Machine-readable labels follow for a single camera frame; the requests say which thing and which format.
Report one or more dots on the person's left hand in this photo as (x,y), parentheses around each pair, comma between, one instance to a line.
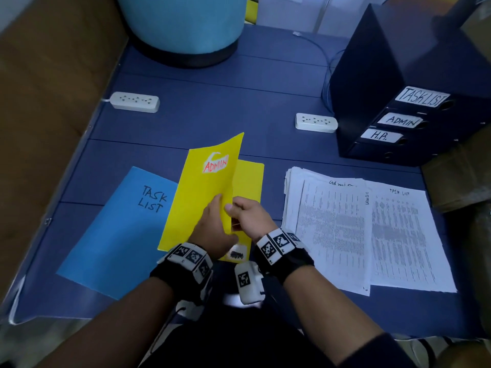
(211,237)

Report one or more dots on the neat stack of printed papers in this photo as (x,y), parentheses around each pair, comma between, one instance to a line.
(330,226)
(414,241)

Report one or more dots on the person's left forearm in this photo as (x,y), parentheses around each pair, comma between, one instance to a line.
(115,325)

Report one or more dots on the white partition panel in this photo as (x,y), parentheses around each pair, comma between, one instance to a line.
(322,13)

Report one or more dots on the yellow plastic item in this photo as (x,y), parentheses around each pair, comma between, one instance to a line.
(251,11)

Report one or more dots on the black marker wristband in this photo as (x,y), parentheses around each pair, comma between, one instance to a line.
(284,255)
(184,270)

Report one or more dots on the teal cylindrical barrel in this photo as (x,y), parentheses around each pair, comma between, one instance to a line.
(180,23)

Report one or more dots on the person's right forearm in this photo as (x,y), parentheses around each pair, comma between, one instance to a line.
(330,310)

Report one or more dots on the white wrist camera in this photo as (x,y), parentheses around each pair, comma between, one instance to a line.
(239,253)
(247,283)

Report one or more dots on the yellow folder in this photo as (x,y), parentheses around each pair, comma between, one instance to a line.
(203,187)

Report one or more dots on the white power strip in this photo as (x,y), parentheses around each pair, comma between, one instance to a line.
(134,102)
(317,122)

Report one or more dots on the brown cardboard box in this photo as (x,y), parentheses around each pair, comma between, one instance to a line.
(460,172)

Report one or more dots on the person's dark trousers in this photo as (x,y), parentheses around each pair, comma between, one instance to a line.
(245,341)

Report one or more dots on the person's right hand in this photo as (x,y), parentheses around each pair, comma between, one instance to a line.
(253,218)

